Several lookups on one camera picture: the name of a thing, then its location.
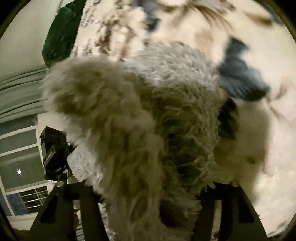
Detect cream floral fleece blanket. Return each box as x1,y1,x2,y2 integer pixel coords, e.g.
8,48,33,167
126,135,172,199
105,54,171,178
71,1,295,237

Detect dark green pillow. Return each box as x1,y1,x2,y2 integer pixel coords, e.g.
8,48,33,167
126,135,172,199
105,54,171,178
42,0,86,68

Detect grey fluffy fleece pants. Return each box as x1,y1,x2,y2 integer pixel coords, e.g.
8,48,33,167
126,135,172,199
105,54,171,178
43,44,223,240

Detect window with white frame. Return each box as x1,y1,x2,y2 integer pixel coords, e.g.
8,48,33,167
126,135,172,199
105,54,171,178
1,115,48,216

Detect grey window curtain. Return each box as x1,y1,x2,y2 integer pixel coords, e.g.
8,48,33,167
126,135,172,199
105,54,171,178
0,65,48,123

